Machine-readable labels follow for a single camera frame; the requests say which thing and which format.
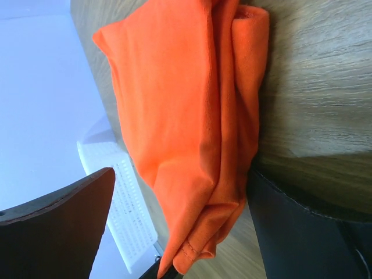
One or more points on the orange t shirt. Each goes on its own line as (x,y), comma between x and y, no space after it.
(186,77)

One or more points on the white plastic laundry basket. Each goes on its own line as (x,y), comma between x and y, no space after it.
(128,219)

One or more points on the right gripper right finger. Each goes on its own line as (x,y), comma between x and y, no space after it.
(303,236)

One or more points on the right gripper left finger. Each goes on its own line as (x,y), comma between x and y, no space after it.
(57,235)

